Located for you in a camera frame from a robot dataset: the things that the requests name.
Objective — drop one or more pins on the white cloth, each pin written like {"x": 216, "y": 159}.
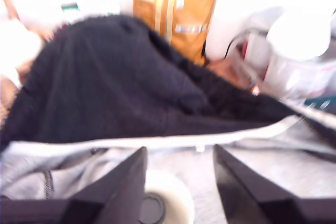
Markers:
{"x": 18, "y": 40}

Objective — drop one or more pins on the small green black pack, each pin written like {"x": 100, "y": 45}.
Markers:
{"x": 69, "y": 6}

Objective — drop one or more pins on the black jacket with grey lining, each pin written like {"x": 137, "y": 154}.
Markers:
{"x": 118, "y": 85}

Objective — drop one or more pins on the white dome security camera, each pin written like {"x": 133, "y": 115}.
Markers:
{"x": 299, "y": 35}

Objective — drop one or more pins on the orange paper bag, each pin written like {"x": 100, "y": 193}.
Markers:
{"x": 183, "y": 11}

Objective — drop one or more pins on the green floral white mug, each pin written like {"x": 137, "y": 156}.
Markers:
{"x": 176, "y": 192}

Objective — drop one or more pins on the grey coffee capsule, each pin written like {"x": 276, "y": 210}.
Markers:
{"x": 152, "y": 208}

